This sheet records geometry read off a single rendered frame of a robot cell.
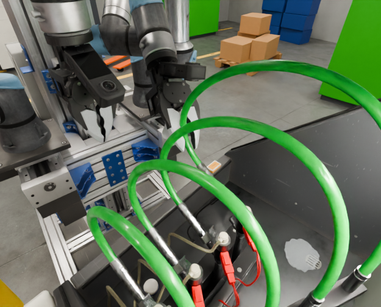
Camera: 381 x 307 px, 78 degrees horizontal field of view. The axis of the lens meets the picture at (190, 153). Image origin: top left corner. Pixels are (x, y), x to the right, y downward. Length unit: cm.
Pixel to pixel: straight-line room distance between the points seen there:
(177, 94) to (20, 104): 54
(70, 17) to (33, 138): 57
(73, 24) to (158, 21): 20
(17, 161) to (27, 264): 117
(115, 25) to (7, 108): 40
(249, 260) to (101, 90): 48
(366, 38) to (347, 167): 296
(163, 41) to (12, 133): 59
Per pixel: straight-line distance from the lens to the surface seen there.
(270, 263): 26
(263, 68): 34
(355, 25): 362
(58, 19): 43
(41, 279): 189
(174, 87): 51
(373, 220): 82
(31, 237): 211
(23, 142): 93
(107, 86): 39
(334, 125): 69
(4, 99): 87
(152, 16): 57
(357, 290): 53
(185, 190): 77
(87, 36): 44
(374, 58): 363
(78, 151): 102
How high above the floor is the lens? 152
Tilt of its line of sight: 39 degrees down
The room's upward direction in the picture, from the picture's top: straight up
